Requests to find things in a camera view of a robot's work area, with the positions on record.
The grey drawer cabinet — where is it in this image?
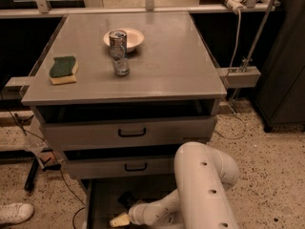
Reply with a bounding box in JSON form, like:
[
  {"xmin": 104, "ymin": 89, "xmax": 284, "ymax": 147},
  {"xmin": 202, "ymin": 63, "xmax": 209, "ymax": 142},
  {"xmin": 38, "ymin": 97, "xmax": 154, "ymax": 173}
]
[{"xmin": 22, "ymin": 12, "xmax": 226, "ymax": 229}]

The white sneaker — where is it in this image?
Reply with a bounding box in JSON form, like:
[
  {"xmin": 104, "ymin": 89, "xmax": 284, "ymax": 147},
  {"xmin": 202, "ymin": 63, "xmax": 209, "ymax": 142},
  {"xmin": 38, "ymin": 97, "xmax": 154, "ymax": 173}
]
[{"xmin": 0, "ymin": 203, "xmax": 34, "ymax": 224}]

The white power cable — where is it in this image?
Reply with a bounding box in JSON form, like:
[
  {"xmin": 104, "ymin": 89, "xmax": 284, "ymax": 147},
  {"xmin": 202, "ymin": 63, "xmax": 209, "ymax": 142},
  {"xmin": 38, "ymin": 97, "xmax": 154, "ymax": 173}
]
[{"xmin": 213, "ymin": 9, "xmax": 248, "ymax": 141}]

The grey side bracket block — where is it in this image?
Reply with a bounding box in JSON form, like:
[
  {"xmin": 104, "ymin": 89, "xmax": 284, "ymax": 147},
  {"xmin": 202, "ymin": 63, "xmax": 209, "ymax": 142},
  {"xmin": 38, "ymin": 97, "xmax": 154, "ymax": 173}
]
[{"xmin": 217, "ymin": 67, "xmax": 261, "ymax": 89}]

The metal diagonal rod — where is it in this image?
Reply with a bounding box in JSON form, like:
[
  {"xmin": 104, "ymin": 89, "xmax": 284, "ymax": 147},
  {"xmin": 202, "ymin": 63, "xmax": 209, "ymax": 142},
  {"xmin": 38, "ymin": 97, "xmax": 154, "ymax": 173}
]
[{"xmin": 238, "ymin": 0, "xmax": 282, "ymax": 73}]

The silver drink can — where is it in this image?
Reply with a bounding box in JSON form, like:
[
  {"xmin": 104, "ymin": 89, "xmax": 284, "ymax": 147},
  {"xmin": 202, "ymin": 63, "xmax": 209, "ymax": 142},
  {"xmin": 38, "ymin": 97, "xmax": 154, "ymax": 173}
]
[{"xmin": 109, "ymin": 30, "xmax": 130, "ymax": 76}]

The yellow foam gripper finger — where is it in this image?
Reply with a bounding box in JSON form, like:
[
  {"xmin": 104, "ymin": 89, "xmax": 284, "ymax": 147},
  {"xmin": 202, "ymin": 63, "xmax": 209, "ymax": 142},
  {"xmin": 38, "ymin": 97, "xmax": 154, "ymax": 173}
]
[{"xmin": 110, "ymin": 213, "xmax": 131, "ymax": 228}]

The middle grey drawer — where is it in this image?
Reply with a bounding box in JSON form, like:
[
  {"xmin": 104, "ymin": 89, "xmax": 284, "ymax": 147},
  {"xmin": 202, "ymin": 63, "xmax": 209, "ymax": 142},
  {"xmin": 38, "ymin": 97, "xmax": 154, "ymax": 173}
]
[{"xmin": 66, "ymin": 156, "xmax": 173, "ymax": 179}]

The green yellow sponge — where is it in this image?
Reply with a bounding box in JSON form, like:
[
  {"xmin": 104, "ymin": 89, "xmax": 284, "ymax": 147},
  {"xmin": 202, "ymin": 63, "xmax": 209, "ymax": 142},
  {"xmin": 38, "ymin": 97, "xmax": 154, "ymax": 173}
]
[{"xmin": 49, "ymin": 56, "xmax": 78, "ymax": 85}]

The bottom open grey drawer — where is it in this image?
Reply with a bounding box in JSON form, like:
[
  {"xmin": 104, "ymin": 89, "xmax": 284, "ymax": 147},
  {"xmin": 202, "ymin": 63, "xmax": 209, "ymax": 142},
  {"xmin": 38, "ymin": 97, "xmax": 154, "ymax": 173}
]
[{"xmin": 86, "ymin": 175, "xmax": 184, "ymax": 229}]

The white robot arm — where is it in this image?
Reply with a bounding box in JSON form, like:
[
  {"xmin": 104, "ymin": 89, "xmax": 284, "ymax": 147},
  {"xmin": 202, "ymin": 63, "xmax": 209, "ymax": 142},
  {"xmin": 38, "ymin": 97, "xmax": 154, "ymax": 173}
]
[{"xmin": 110, "ymin": 142, "xmax": 239, "ymax": 229}]

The top grey drawer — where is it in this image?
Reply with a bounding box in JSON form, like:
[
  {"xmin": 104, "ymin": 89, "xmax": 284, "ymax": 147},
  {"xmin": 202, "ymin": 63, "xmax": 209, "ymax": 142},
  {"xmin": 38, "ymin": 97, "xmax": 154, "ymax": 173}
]
[{"xmin": 41, "ymin": 116, "xmax": 216, "ymax": 151}]

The black floor cable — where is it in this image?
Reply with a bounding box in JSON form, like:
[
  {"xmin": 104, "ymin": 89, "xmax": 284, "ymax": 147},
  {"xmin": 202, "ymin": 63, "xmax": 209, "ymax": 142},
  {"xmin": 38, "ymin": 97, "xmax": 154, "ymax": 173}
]
[{"xmin": 0, "ymin": 93, "xmax": 87, "ymax": 229}]

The black bar on floor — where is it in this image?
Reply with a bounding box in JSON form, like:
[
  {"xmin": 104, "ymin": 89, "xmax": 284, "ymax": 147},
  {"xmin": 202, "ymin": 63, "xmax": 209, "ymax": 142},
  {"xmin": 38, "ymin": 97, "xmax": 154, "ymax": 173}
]
[{"xmin": 24, "ymin": 158, "xmax": 39, "ymax": 192}]

